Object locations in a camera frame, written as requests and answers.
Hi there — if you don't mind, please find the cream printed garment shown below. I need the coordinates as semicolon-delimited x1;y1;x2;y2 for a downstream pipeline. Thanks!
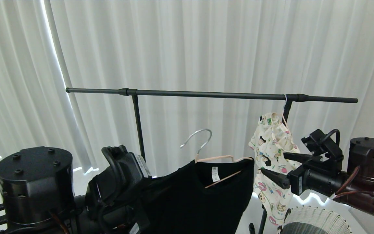
248;112;302;227

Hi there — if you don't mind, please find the black clothes rack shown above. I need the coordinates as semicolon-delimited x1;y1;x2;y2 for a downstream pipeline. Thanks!
66;87;358;234

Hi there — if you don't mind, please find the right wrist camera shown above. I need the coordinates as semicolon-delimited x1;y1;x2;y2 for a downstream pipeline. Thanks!
301;129;344;164

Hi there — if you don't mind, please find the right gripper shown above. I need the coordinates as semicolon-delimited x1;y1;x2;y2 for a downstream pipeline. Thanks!
260;152;350;197

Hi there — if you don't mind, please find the white curtain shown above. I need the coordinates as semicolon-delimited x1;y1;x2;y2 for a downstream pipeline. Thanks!
0;0;374;208

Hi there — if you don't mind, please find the pink clothes hanger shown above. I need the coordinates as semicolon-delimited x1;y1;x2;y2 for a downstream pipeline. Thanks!
270;94;296;153
180;129;254;189

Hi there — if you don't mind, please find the black garment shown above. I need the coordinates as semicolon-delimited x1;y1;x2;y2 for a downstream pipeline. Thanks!
141;158;256;234

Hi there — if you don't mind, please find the white laundry basket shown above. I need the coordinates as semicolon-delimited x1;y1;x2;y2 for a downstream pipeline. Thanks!
277;205;353;234

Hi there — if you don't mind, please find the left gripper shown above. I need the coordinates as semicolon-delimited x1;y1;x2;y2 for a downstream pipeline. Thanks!
86;152;153;234

